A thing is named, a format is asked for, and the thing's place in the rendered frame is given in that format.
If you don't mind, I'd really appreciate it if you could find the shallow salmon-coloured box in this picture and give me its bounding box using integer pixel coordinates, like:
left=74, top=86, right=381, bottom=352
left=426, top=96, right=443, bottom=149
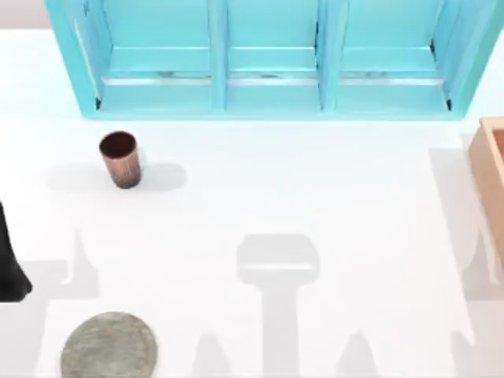
left=467, top=117, right=504, bottom=272

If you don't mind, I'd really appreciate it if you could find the copper brown cup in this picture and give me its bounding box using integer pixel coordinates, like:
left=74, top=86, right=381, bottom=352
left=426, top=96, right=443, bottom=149
left=98, top=131, right=143, bottom=191

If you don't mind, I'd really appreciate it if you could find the round grey coaster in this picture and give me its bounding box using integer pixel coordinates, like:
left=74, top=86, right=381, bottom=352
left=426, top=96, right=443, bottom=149
left=60, top=311, right=159, bottom=378

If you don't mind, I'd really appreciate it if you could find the light blue rack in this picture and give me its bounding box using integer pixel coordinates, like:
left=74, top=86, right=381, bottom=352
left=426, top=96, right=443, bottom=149
left=43, top=0, right=504, bottom=121

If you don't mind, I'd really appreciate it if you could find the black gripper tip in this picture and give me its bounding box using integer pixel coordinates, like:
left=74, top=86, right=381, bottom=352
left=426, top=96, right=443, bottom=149
left=0, top=201, right=33, bottom=304

